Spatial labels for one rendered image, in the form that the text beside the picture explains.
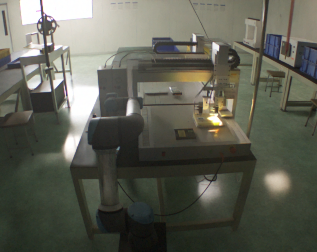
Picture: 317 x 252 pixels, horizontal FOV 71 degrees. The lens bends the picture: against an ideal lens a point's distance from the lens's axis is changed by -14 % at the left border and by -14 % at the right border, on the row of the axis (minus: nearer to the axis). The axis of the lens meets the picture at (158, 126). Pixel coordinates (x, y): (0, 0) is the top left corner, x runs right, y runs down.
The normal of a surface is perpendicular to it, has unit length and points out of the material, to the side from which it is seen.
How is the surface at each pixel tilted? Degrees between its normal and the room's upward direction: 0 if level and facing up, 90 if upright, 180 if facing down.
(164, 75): 90
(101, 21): 90
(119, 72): 90
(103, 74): 90
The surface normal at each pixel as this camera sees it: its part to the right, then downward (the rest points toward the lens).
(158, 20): 0.07, 0.46
